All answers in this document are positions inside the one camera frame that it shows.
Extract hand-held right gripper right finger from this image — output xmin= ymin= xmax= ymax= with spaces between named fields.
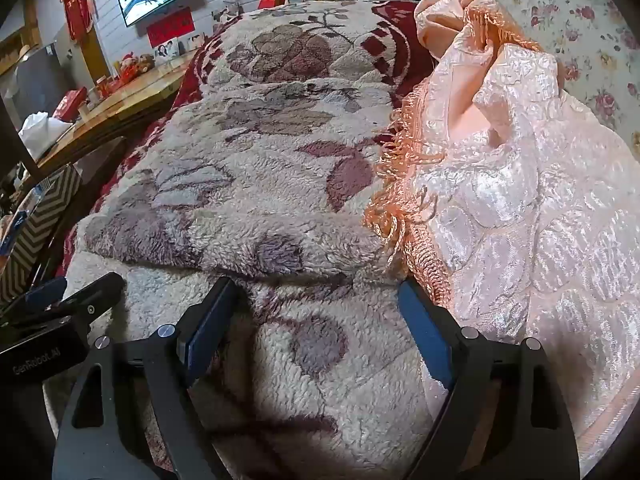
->
xmin=390 ymin=280 xmax=581 ymax=480

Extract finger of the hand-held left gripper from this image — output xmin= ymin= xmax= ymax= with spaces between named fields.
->
xmin=55 ymin=272 xmax=127 ymax=322
xmin=17 ymin=276 xmax=69 ymax=313

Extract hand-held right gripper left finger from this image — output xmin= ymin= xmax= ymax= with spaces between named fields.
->
xmin=52 ymin=276 xmax=240 ymax=480

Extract chevron striped box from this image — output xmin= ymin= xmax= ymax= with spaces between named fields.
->
xmin=0 ymin=162 xmax=84 ymax=306

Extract floral fleece blanket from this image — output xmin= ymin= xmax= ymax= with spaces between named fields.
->
xmin=42 ymin=0 xmax=451 ymax=480

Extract white plastic bag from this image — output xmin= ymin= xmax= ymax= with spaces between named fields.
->
xmin=19 ymin=112 xmax=77 ymax=161

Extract pink fringed cloth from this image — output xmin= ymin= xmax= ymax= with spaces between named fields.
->
xmin=362 ymin=0 xmax=640 ymax=461

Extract red gift box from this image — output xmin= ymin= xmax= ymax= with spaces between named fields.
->
xmin=52 ymin=87 xmax=89 ymax=121

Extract wooden table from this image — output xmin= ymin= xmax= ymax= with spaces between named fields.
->
xmin=37 ymin=54 xmax=197 ymax=172

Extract plush toys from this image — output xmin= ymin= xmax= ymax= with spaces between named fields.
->
xmin=115 ymin=52 xmax=156 ymax=84

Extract rose print bedsheet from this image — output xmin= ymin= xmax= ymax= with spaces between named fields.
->
xmin=460 ymin=0 xmax=640 ymax=141

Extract red wall banner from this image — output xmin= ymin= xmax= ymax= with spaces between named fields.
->
xmin=146 ymin=9 xmax=195 ymax=47

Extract red hanging wall decoration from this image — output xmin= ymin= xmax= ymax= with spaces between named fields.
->
xmin=60 ymin=0 xmax=97 ymax=42

